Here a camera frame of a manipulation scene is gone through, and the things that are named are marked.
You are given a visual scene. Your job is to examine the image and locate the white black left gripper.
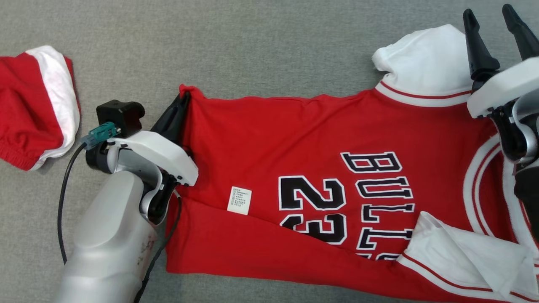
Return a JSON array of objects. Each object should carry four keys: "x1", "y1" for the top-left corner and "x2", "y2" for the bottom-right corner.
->
[{"x1": 107, "y1": 92, "x2": 199, "y2": 187}]

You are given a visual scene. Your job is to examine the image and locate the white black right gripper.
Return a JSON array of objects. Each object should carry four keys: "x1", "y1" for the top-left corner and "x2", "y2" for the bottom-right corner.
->
[{"x1": 462, "y1": 4, "x2": 539, "y2": 120}]

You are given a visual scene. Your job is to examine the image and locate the red white basketball jersey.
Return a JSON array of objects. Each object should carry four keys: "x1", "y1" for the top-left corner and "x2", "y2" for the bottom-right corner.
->
[{"x1": 165, "y1": 24, "x2": 539, "y2": 303}]

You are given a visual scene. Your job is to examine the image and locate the red white sports shorts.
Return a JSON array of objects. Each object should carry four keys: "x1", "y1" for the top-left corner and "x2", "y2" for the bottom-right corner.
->
[{"x1": 0, "y1": 45, "x2": 81, "y2": 171}]

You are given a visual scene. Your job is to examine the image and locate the teal left camera connector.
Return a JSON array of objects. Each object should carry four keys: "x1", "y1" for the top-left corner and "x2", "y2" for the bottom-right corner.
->
[{"x1": 80, "y1": 122, "x2": 118, "y2": 151}]

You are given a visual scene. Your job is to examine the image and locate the braided black left arm cable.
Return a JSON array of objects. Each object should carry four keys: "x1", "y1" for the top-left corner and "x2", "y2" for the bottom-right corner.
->
[{"x1": 133, "y1": 190, "x2": 183, "y2": 303}]

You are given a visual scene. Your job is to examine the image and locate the smooth black left arm cable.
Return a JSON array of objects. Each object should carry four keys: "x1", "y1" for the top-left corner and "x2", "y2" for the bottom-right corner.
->
[{"x1": 57, "y1": 143, "x2": 87, "y2": 266}]

